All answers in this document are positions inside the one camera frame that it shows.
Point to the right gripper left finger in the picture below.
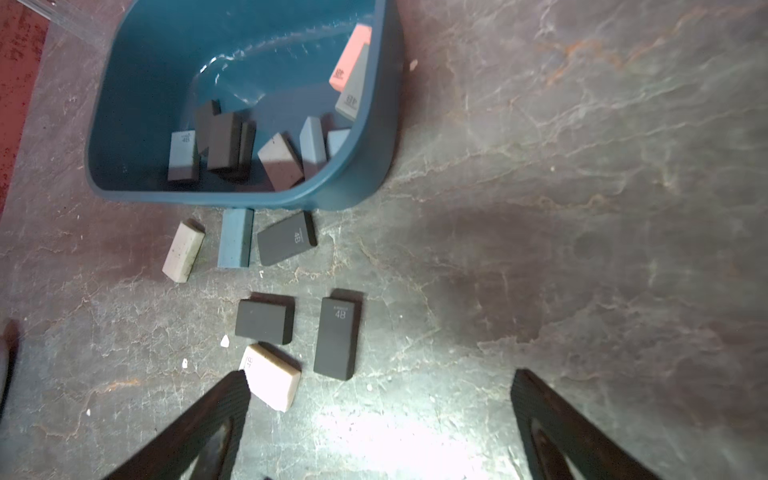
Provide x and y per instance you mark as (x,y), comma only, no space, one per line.
(205,438)

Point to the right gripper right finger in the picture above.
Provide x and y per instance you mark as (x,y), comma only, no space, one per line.
(556,437)

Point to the cream white eraser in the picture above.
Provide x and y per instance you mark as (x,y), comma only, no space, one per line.
(271,379)

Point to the blue eraser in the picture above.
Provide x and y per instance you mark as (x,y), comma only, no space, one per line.
(312,147)
(235,240)
(183,164)
(335,139)

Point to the grey eraser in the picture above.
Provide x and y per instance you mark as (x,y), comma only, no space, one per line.
(348,102)
(282,167)

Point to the pink eraser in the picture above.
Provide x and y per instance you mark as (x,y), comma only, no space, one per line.
(360,36)

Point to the teal plastic storage box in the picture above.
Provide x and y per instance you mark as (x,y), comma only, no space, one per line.
(268,61)

